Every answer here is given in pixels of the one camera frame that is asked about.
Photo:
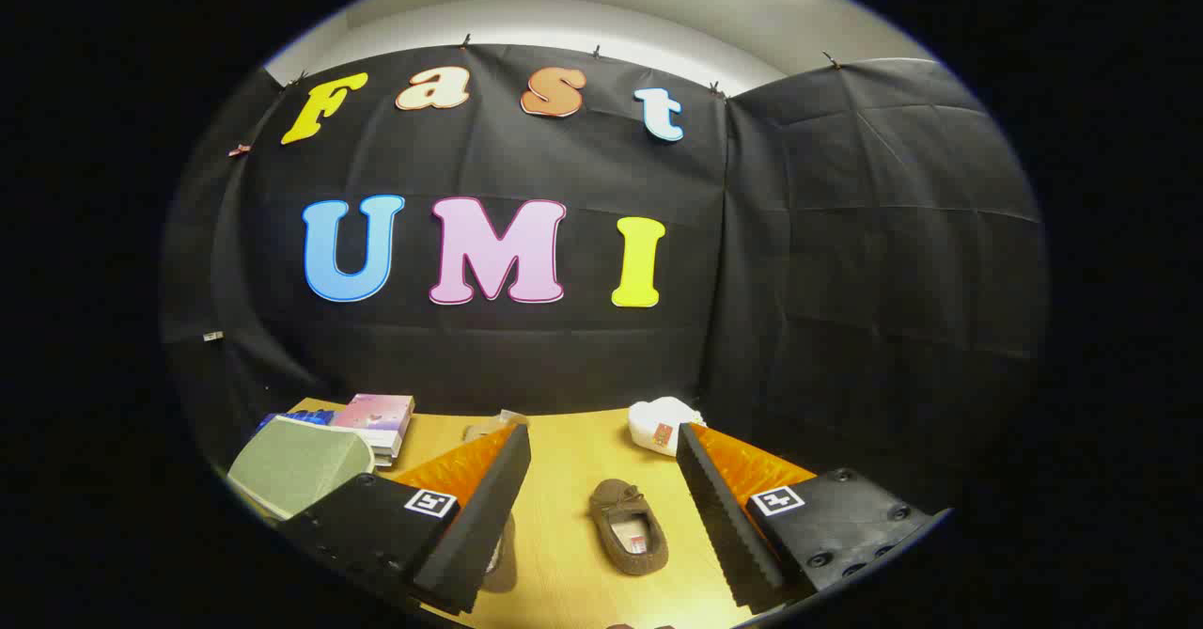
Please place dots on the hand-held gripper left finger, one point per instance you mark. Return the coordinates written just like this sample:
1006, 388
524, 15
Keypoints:
479, 526

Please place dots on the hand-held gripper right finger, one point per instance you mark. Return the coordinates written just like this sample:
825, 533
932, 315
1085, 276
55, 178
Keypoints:
728, 526

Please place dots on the brown fuzzy slipper shoe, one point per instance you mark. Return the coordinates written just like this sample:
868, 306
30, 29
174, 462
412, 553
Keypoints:
503, 568
616, 502

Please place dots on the grey-green fabric storage box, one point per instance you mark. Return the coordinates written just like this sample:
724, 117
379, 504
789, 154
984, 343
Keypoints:
291, 464

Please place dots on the tan bread-shaped plush toy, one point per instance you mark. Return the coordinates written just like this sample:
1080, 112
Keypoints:
493, 422

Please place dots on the white plush toy orange tag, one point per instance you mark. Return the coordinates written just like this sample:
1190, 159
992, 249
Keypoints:
648, 422

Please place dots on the pink cover book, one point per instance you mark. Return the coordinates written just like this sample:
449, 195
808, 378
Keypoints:
376, 413

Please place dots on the blue cover book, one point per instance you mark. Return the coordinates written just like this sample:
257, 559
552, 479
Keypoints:
310, 416

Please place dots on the small black clip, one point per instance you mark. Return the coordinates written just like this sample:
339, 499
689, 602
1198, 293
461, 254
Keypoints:
299, 77

